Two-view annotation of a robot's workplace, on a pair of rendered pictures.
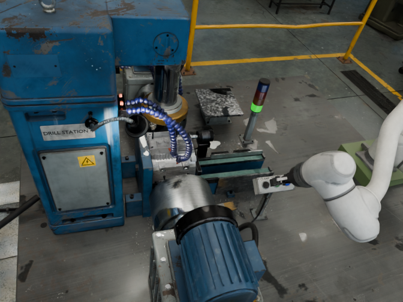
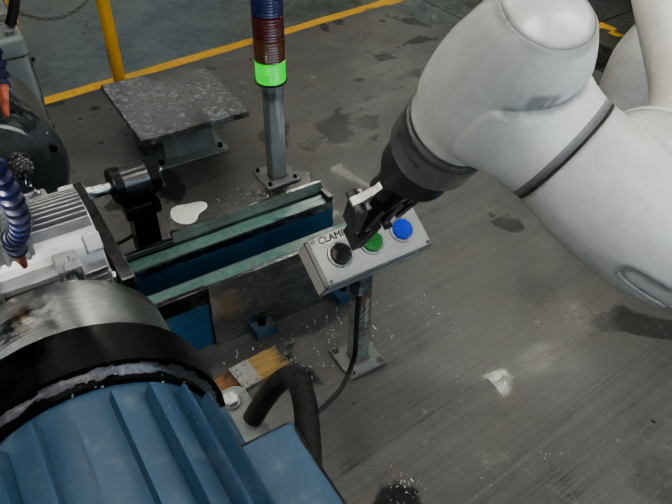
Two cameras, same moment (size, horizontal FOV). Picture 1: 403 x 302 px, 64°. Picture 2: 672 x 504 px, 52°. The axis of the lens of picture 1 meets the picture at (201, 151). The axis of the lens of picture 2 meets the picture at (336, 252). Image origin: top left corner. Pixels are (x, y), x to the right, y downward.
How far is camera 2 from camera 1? 0.50 m
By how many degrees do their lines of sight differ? 8
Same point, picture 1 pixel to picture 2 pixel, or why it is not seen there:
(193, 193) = not seen: hidden behind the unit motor
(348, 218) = (630, 223)
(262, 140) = (322, 167)
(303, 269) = (531, 475)
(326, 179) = (504, 97)
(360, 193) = (639, 124)
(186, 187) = (50, 325)
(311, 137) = not seen: hidden behind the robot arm
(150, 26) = not seen: outside the picture
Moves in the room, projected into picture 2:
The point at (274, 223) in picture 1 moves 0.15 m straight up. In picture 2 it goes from (411, 370) to (420, 305)
